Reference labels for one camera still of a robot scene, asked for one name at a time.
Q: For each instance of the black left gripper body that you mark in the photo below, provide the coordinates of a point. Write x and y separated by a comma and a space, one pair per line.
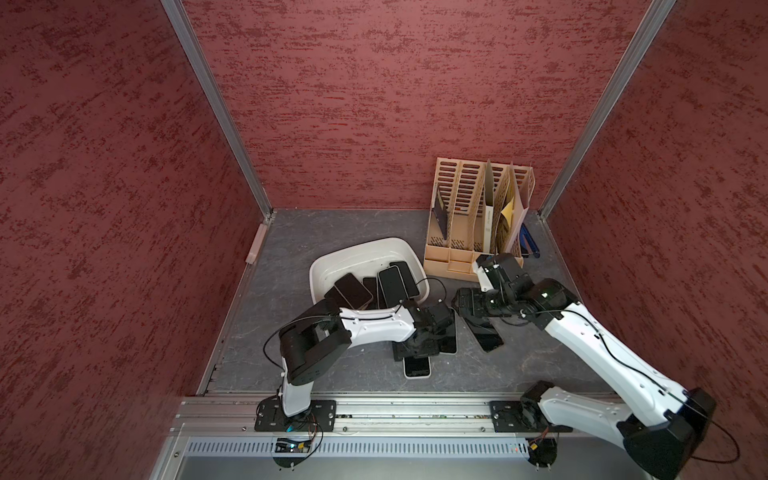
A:
427, 347

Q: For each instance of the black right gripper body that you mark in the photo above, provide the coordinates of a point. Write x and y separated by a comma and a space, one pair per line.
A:
489, 302

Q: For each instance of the black phone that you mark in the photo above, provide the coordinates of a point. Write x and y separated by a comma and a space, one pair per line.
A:
485, 334
449, 342

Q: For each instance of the white plastic storage box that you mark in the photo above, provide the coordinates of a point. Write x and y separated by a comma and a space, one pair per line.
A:
365, 261

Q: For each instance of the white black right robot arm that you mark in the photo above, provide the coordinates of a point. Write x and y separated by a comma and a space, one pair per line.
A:
659, 423

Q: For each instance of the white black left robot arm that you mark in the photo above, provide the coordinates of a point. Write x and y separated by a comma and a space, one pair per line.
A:
313, 342

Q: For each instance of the dark blue booklet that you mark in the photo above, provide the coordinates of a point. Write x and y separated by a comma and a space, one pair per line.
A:
440, 212

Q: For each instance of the beige plastic desk organizer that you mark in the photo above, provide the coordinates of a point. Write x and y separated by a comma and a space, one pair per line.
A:
461, 184

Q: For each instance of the yellow paper envelope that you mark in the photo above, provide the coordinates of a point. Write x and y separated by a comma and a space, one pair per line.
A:
507, 215

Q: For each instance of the beige file folder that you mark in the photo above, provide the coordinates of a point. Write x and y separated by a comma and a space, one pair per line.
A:
488, 208

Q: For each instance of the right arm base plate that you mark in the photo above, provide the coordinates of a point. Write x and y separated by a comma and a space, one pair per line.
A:
520, 417

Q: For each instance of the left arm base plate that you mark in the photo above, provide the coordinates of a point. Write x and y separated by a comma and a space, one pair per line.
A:
270, 417

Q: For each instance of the pink block at wall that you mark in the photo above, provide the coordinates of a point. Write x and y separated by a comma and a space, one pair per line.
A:
257, 244

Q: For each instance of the aluminium front rail frame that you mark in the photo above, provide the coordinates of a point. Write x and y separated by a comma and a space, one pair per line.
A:
374, 436

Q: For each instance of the right aluminium corner post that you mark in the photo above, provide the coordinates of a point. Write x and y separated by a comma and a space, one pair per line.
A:
647, 30

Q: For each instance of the aluminium corner post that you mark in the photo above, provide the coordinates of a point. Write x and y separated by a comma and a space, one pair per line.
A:
187, 37
647, 30

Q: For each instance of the left aluminium corner post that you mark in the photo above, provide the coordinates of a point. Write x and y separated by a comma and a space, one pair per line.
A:
187, 37

